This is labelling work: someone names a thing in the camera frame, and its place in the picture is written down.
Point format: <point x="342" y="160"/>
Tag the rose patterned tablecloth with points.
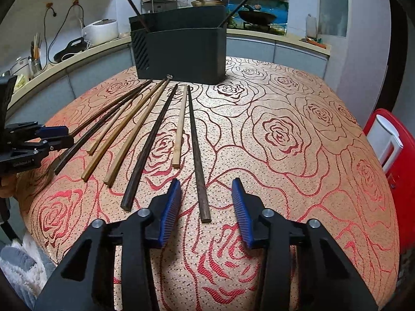
<point x="291" y="168"/>

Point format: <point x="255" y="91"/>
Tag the fluffy grey garment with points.
<point x="19" y="265"/>

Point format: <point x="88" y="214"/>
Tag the steel pot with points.
<point x="19" y="68"/>

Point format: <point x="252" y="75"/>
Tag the black wok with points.
<point x="257" y="16"/>

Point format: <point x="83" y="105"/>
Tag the black countertop appliance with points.
<point x="69" y="48"/>

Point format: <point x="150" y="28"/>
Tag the bunch of wooden chopsticks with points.
<point x="138" y="175"/>

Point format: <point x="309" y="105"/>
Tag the grey lower kitchen cabinets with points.
<point x="97" y="68"/>

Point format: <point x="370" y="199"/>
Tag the dark wooden chopstick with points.
<point x="133" y="6"/>
<point x="240" y="6"/>
<point x="97" y="115"/>

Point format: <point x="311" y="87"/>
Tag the countertop utensil jar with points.
<point x="35" y="61"/>

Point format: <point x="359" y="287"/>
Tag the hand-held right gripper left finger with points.
<point x="170" y="215"/>

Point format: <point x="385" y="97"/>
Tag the white rice cooker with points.
<point x="100" y="32"/>

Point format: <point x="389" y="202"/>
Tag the white plastic jug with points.
<point x="379" y="139"/>

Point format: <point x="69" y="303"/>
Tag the lidded cooking pan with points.
<point x="207" y="2"/>

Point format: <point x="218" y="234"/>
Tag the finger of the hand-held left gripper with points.
<point x="48" y="131"/>
<point x="60" y="142"/>

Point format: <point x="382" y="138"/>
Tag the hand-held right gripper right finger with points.
<point x="241" y="215"/>

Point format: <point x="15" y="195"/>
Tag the ocean picture backsplash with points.
<point x="282" y="16"/>

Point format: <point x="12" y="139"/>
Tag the beige kitchen countertop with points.
<point x="64" y="65"/>

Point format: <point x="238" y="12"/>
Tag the black utensil holder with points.
<point x="184" y="55"/>

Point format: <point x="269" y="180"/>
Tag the orange carrots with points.
<point x="316" y="41"/>

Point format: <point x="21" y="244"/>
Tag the red plastic stool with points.
<point x="402" y="181"/>

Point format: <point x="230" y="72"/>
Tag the frosted glass door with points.
<point x="334" y="6"/>

